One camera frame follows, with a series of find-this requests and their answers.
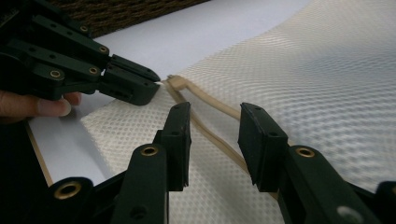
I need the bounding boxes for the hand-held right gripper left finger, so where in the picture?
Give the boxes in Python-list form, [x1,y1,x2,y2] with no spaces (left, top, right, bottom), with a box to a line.
[110,101,191,224]

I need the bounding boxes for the white table mat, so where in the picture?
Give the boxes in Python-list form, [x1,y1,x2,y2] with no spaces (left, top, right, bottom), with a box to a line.
[27,0,312,188]

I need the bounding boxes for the brown wicker basket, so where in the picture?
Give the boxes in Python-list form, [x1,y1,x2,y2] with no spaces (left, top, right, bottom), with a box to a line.
[48,0,213,39]

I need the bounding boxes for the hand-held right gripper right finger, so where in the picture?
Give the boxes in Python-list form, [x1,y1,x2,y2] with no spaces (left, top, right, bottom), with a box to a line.
[237,102,385,224]

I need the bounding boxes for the cream mesh laundry bag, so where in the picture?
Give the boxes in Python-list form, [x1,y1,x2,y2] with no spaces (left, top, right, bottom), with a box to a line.
[79,0,396,224]

